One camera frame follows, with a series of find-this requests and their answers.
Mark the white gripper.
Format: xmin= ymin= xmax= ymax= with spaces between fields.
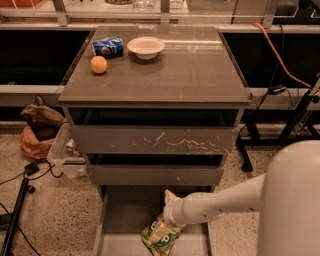
xmin=149 ymin=190 xmax=186 ymax=243

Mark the green rice chip bag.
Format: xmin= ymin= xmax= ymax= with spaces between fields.
xmin=141 ymin=214 xmax=182 ymax=256

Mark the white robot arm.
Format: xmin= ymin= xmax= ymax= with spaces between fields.
xmin=148 ymin=140 xmax=320 ymax=256

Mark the middle grey drawer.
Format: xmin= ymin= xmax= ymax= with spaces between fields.
xmin=86 ymin=165 xmax=223 ymax=186

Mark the grey drawer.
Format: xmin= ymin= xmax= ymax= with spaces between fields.
xmin=93 ymin=186 xmax=216 ymax=256
xmin=86 ymin=165 xmax=223 ymax=186
xmin=70 ymin=125 xmax=239 ymax=155

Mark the bottom grey drawer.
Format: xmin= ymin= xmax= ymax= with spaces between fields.
xmin=93 ymin=186 xmax=216 ymax=256

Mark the grey drawer cabinet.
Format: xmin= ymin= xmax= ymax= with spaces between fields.
xmin=57 ymin=24 xmax=253 ymax=256

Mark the top grey drawer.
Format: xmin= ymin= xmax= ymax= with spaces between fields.
xmin=70 ymin=125 xmax=239 ymax=155

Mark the clear plastic bin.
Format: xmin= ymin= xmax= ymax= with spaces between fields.
xmin=47 ymin=123 xmax=87 ymax=179

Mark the black power adapter on floor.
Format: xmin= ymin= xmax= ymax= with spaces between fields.
xmin=24 ymin=162 xmax=39 ymax=176

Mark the black stand leg left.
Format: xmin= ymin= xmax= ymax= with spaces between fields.
xmin=0 ymin=178 xmax=29 ymax=256

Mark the orange fruit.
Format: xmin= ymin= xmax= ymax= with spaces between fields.
xmin=91 ymin=56 xmax=108 ymax=74

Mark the white bowl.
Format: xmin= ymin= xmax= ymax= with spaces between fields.
xmin=127 ymin=37 xmax=165 ymax=60

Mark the blue soda can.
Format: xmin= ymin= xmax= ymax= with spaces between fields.
xmin=92 ymin=37 xmax=123 ymax=57

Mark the black table frame right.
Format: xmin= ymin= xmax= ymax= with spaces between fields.
xmin=236 ymin=78 xmax=320 ymax=172

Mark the black power brick on rail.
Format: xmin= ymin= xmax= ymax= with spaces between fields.
xmin=268 ymin=85 xmax=286 ymax=95

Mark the orange cable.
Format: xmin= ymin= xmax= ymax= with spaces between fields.
xmin=252 ymin=21 xmax=312 ymax=89

